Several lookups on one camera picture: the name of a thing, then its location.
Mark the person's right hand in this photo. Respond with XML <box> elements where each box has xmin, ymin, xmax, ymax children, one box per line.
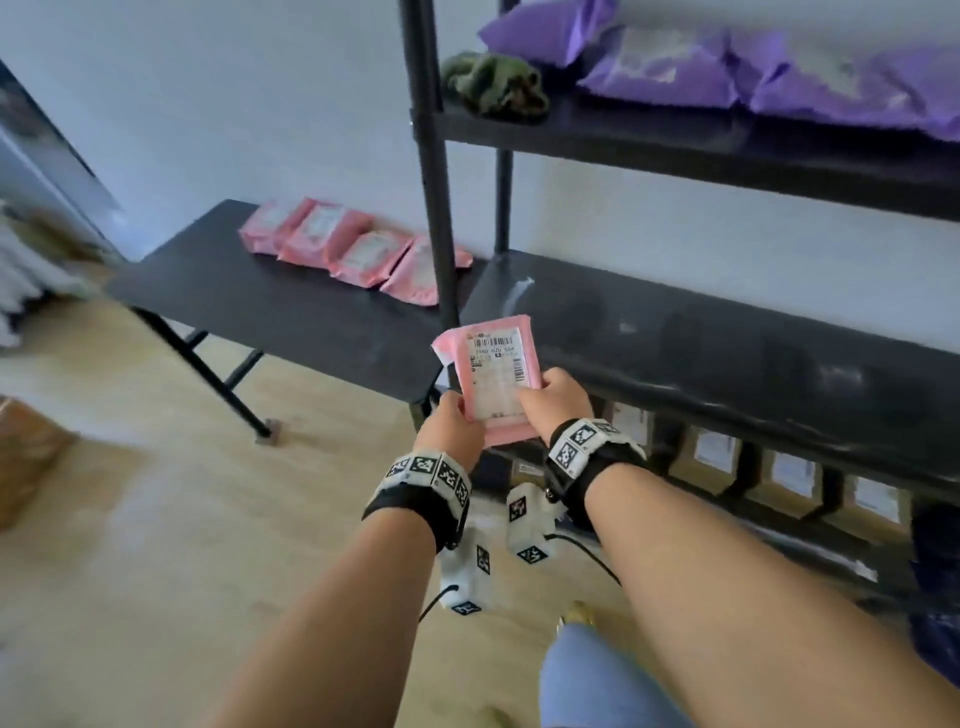
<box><xmin>515</xmin><ymin>367</ymin><xmax>595</xmax><ymax>451</ymax></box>

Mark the person's left hand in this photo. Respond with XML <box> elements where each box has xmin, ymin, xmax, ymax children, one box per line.
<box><xmin>413</xmin><ymin>389</ymin><xmax>486</xmax><ymax>474</ymax></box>

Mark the dark metal shelf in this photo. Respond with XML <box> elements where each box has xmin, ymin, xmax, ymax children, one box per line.
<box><xmin>397</xmin><ymin>0</ymin><xmax>960</xmax><ymax>601</ymax></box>

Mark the group of brown cardboard boxes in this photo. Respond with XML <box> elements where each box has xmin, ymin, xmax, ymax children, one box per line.
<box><xmin>513</xmin><ymin>401</ymin><xmax>913</xmax><ymax>549</ymax></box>

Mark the green and pink cleaning cloth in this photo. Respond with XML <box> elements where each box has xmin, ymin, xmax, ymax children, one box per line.
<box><xmin>440</xmin><ymin>50</ymin><xmax>553</xmax><ymax>121</ymax></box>

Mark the purple plastic package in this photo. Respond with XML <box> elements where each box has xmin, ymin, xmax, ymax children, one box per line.
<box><xmin>577</xmin><ymin>26</ymin><xmax>740</xmax><ymax>110</ymax></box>
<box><xmin>478</xmin><ymin>0</ymin><xmax>620</xmax><ymax>69</ymax></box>
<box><xmin>862</xmin><ymin>46</ymin><xmax>960</xmax><ymax>144</ymax></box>
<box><xmin>731</xmin><ymin>29</ymin><xmax>931</xmax><ymax>130</ymax></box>

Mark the person's right forearm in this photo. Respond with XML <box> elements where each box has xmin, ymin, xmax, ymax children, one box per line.
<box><xmin>584</xmin><ymin>463</ymin><xmax>960</xmax><ymax>728</ymax></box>

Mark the person's left forearm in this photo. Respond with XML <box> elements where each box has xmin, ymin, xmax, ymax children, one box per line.
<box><xmin>202</xmin><ymin>509</ymin><xmax>436</xmax><ymax>728</ymax></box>

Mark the person's blue jeans leg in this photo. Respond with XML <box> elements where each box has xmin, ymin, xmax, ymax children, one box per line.
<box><xmin>538</xmin><ymin>622</ymin><xmax>691</xmax><ymax>728</ymax></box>

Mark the brown cardboard piece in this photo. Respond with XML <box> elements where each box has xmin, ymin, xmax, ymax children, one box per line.
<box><xmin>0</xmin><ymin>395</ymin><xmax>78</xmax><ymax>530</ymax></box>

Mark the black marker wristband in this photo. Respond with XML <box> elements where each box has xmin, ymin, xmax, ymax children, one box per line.
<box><xmin>543</xmin><ymin>418</ymin><xmax>648</xmax><ymax>530</ymax></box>
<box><xmin>362</xmin><ymin>451</ymin><xmax>472</xmax><ymax>553</ymax></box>

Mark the white marker cube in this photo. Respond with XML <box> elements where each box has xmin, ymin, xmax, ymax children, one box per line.
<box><xmin>506</xmin><ymin>483</ymin><xmax>568</xmax><ymax>565</ymax></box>

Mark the black low table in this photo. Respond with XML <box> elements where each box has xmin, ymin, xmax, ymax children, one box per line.
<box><xmin>104</xmin><ymin>198</ymin><xmax>489</xmax><ymax>444</ymax></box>

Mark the dark framed glass door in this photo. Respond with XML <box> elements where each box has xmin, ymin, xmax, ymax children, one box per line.
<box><xmin>0</xmin><ymin>59</ymin><xmax>127</xmax><ymax>260</ymax></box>

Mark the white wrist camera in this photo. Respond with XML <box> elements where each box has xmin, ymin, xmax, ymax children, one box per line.
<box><xmin>438</xmin><ymin>524</ymin><xmax>496</xmax><ymax>616</ymax></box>

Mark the black camera cable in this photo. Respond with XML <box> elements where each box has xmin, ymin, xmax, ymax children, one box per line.
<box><xmin>416</xmin><ymin>584</ymin><xmax>460</xmax><ymax>624</ymax></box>
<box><xmin>543</xmin><ymin>532</ymin><xmax>624</xmax><ymax>586</ymax></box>

